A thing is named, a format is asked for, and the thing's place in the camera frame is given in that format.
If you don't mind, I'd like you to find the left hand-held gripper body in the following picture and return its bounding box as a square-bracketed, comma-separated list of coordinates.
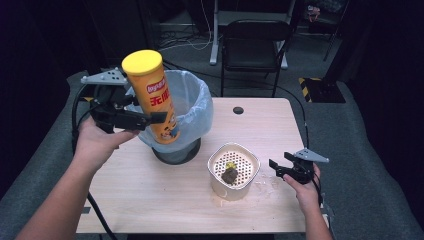
[80, 67, 151, 135]

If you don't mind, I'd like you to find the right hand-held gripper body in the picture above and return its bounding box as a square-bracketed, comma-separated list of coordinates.
[278, 147, 331, 185]

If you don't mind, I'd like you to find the yellow chip can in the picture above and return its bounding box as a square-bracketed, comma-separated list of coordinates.
[121, 49, 181, 145]

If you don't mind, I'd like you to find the trash bin with blue liner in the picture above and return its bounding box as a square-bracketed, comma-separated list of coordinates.
[125, 69, 215, 155]

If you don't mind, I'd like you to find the dark grey trash bin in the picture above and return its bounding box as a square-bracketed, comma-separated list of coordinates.
[151, 137, 202, 166]

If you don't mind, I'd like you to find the brown tea bag yellow tag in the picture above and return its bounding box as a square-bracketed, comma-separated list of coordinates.
[221, 161, 240, 186]

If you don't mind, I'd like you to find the beige strainer container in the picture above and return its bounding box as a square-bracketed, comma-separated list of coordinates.
[206, 142, 261, 202]

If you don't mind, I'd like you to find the person's right hand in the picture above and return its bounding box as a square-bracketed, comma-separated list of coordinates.
[282, 165, 322, 208]

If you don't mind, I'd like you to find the person's left hand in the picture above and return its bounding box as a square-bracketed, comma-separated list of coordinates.
[73, 115, 141, 168]

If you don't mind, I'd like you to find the black folding chair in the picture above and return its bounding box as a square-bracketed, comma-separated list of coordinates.
[220, 18, 292, 99]

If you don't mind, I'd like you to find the pile of assorted items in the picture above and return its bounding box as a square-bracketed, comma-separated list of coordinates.
[304, 0, 349, 26]

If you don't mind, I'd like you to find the right hand-held gripper cable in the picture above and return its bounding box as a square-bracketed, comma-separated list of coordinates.
[311, 173, 325, 208]

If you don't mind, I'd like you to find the white floor cable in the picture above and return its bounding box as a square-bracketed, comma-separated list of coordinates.
[155, 0, 214, 53]

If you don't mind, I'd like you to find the white desk frame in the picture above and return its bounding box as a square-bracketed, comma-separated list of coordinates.
[208, 0, 298, 71]

